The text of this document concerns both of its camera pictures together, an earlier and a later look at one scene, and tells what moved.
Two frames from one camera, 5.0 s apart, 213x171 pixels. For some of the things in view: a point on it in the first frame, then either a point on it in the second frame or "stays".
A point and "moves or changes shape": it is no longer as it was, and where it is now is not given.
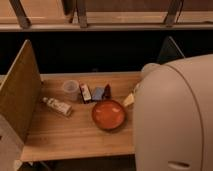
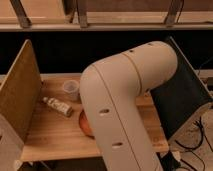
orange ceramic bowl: (108, 114) moves or changes shape
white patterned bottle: (63, 108) stays
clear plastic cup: (71, 90) stays
